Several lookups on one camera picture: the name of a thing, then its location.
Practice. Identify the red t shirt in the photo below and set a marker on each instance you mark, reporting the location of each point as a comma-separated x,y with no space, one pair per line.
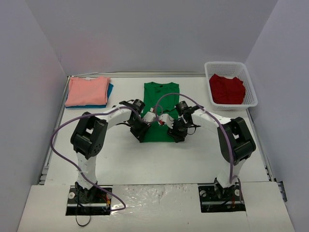
227,91

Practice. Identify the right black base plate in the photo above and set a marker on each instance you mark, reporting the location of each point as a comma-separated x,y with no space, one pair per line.
215,199

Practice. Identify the pink folded t shirt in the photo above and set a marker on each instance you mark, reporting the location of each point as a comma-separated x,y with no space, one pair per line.
83,92

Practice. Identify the blue folded t shirt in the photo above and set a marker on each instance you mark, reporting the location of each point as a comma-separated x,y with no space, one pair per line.
110,88

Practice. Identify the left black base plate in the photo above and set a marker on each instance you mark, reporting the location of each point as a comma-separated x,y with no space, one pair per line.
80,203

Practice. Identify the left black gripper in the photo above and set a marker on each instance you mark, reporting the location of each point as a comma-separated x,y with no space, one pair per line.
140,132

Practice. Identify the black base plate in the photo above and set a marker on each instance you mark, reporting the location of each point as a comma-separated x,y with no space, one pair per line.
80,203
215,199

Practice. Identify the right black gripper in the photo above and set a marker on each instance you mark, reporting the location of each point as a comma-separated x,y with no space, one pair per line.
177,132

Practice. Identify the white plastic basket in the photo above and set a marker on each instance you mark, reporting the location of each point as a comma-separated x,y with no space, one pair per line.
229,70

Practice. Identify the green t shirt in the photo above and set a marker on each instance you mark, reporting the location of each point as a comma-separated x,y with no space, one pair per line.
167,97

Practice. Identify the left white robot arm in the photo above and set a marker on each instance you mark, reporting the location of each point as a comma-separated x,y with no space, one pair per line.
90,132

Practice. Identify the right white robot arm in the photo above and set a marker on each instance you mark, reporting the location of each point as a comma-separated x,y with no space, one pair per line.
235,140

